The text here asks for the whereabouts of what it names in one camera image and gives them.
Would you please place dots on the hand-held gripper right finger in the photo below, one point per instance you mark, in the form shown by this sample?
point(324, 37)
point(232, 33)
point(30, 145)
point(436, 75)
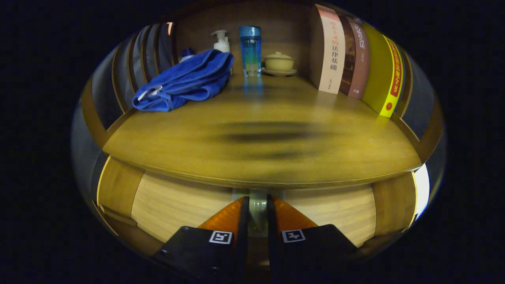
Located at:
point(273, 244)

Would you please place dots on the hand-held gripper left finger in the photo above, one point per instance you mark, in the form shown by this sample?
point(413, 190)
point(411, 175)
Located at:
point(242, 244)

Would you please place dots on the green scrub brush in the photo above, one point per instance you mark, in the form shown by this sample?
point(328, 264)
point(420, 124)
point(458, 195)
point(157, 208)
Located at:
point(258, 213)

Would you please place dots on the wooden drawer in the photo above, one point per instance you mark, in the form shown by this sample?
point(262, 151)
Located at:
point(169, 205)

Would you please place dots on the wooden countertop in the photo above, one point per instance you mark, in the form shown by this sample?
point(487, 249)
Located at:
point(276, 161)

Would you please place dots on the wooden cabinet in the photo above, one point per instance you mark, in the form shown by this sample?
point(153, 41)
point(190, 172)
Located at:
point(284, 23)

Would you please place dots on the white table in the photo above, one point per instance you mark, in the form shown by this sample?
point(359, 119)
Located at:
point(422, 189)

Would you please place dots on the folded blue towel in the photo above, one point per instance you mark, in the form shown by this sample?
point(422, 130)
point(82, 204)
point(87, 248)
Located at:
point(185, 81)

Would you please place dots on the yellow lidded teacup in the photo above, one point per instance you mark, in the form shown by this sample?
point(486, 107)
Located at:
point(279, 63)

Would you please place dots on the blue glass bottle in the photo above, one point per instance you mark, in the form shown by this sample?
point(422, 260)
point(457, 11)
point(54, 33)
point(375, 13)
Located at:
point(250, 51)

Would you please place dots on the small blue-capped bottle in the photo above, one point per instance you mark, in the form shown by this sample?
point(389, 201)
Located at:
point(187, 54)

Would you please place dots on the beige book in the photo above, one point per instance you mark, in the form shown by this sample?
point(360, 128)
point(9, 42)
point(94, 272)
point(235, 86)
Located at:
point(331, 55)

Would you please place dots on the brown book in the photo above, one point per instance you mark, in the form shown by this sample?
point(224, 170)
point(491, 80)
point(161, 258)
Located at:
point(357, 63)

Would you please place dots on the yellow book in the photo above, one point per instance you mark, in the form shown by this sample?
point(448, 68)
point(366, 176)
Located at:
point(380, 75)

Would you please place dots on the white pump bottle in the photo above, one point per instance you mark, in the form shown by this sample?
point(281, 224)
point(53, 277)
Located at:
point(221, 43)

